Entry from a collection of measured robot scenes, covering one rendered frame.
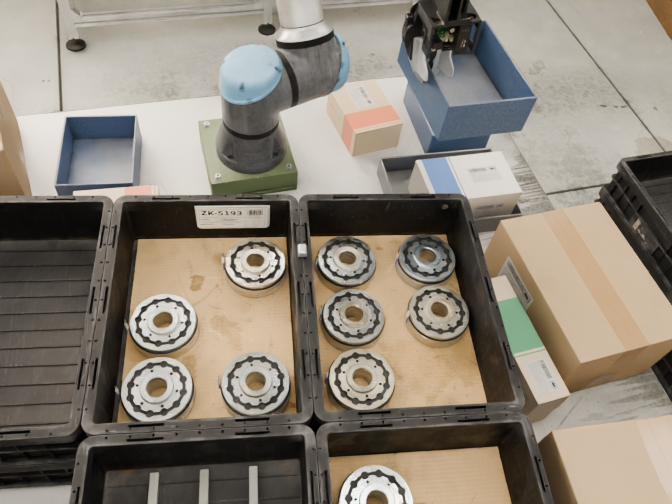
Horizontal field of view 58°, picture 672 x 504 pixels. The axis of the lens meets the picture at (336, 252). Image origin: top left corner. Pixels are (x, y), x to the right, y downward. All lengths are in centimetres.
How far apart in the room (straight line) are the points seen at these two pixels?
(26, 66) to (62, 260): 186
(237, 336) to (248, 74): 48
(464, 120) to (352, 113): 51
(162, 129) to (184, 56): 138
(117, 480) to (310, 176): 76
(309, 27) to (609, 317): 75
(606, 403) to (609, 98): 205
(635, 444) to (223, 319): 65
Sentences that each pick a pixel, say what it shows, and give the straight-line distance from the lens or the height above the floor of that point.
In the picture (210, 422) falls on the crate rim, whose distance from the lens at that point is 85.
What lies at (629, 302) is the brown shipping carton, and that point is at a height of 86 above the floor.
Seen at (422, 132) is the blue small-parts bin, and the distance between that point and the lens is 149.
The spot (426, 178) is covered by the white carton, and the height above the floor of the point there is 79.
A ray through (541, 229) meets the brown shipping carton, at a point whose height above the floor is 86.
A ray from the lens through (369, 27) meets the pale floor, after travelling 310.
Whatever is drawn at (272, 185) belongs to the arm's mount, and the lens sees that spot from 133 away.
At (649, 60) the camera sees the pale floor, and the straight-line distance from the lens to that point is 347.
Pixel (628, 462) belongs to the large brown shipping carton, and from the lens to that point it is 99.
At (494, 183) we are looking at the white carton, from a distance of 134.
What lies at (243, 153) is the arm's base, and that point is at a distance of 128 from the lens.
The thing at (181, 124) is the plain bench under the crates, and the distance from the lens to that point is 151.
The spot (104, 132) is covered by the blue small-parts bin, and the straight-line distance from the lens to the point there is 148.
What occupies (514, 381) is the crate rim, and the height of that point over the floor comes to 93.
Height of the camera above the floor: 172
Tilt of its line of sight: 54 degrees down
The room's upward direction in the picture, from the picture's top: 10 degrees clockwise
